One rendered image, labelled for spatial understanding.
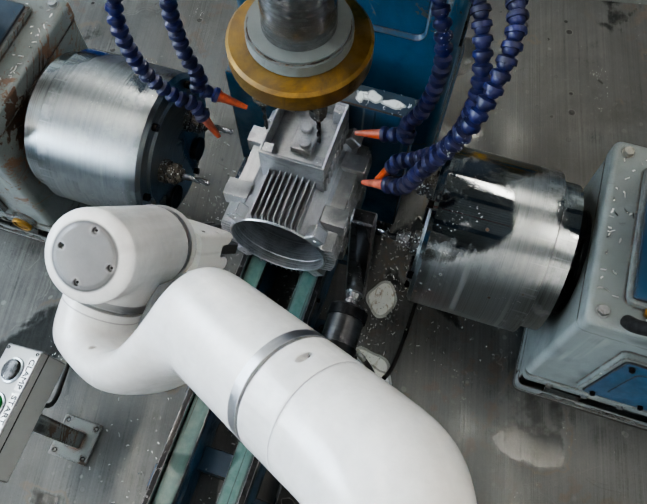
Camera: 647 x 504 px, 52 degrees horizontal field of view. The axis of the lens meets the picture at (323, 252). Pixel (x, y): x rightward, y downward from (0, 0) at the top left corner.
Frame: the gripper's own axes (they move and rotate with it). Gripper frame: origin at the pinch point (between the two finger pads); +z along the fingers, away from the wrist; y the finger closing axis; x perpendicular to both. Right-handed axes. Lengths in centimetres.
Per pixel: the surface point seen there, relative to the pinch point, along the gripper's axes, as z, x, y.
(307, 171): 11.1, 11.4, 8.4
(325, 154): 14.5, 14.5, 9.8
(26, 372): -3.5, -24.5, -18.8
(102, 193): 11.2, -0.2, -21.4
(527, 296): 8.6, 3.2, 42.6
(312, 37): -9.0, 26.1, 8.8
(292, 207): 10.7, 5.8, 7.8
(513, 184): 10.6, 17.2, 36.7
